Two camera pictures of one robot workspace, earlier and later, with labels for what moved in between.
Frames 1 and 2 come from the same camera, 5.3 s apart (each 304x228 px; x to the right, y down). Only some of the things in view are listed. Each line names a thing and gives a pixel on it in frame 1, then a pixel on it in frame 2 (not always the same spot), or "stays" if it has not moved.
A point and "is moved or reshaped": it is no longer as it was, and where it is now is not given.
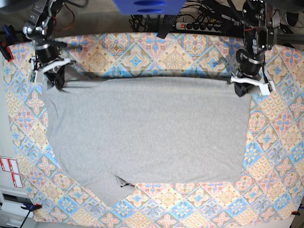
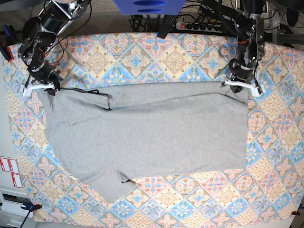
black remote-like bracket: x=168 y=23 stays
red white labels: x=10 y=166 stays
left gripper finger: x=56 y=76 → x=51 y=91
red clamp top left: x=7 y=38 stays
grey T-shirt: x=149 y=130 is moved or reshaped
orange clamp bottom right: x=295 y=213 stays
